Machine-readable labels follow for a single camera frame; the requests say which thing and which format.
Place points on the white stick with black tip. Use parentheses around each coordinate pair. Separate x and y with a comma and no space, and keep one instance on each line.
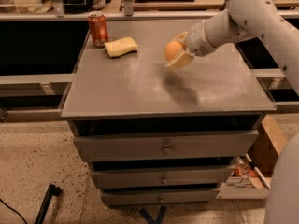
(259,173)

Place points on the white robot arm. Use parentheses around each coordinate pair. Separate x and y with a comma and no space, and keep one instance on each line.
(239,21)

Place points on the grey drawer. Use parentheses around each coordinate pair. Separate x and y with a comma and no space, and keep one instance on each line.
(158,177)
(164,146)
(159,196)

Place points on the red soda can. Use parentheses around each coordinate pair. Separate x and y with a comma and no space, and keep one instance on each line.
(98,28)

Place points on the black bar on floor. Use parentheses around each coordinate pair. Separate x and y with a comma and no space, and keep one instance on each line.
(52,190)

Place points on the orange snack bag in box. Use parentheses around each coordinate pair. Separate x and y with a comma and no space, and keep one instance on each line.
(243,168)

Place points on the orange fruit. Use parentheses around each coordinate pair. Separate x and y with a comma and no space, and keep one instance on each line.
(172,49)

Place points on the bottom grey drawer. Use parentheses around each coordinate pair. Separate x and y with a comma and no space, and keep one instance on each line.
(159,196)

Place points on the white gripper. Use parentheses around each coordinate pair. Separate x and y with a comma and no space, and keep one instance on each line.
(198,39)

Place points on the cardboard box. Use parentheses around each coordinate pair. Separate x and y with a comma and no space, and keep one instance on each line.
(252,179)

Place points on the yellow sponge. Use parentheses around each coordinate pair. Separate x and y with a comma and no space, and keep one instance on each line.
(120,47)

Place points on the top grey drawer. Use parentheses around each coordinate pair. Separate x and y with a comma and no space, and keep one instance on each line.
(164,146)

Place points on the middle grey drawer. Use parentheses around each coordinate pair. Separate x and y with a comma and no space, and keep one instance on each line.
(158,177)

